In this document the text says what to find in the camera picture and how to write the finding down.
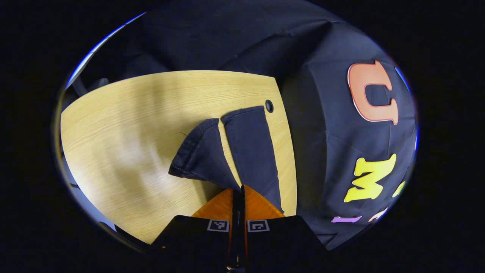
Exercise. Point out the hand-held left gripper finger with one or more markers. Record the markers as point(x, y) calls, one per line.
point(242, 227)
point(235, 227)

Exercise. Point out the black backdrop cloth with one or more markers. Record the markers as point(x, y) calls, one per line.
point(322, 113)

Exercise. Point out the dark jeans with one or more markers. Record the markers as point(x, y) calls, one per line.
point(250, 151)

